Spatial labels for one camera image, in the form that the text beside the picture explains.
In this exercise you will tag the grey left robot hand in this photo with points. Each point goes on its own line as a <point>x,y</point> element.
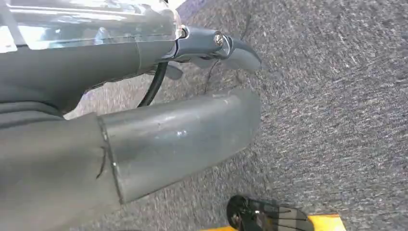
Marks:
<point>63,70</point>

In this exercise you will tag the black robot foot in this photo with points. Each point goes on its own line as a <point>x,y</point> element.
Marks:
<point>261,215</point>

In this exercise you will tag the yellow floor tape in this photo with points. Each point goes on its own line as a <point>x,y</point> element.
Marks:
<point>328,223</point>

